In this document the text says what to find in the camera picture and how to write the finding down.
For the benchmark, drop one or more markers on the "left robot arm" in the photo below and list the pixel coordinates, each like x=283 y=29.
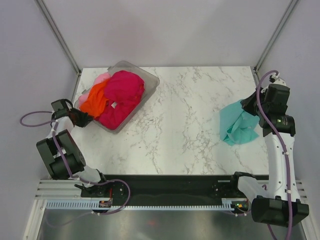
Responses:
x=59 y=151

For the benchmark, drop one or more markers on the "magenta t shirt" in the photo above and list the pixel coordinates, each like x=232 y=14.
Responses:
x=124 y=91

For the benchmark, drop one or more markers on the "orange t shirt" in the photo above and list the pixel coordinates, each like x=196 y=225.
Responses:
x=96 y=101

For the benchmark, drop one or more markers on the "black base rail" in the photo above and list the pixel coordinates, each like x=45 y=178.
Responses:
x=167 y=190

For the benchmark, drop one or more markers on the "aluminium frame post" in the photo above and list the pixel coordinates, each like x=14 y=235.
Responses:
x=58 y=35
x=276 y=33

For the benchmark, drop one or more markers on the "right aluminium frame post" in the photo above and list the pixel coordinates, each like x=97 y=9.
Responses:
x=276 y=33

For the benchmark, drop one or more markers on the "clear plastic bin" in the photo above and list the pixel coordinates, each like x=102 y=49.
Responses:
x=151 y=83

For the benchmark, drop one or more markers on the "light pink t shirt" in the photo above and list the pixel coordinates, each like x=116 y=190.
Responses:
x=99 y=79

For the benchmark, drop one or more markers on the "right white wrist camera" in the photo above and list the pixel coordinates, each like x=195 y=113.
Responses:
x=274 y=79

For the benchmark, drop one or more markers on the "teal t shirt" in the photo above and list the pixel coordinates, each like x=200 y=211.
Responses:
x=236 y=126

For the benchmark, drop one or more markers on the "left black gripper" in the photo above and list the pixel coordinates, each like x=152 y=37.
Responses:
x=86 y=119

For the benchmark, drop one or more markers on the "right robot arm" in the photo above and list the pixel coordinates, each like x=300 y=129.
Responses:
x=280 y=204

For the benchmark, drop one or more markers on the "left aluminium frame post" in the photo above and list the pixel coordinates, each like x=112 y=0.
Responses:
x=58 y=35

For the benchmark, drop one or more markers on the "white slotted cable duct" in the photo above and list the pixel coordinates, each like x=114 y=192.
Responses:
x=98 y=205

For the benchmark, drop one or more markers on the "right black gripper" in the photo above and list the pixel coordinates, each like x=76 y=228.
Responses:
x=247 y=104

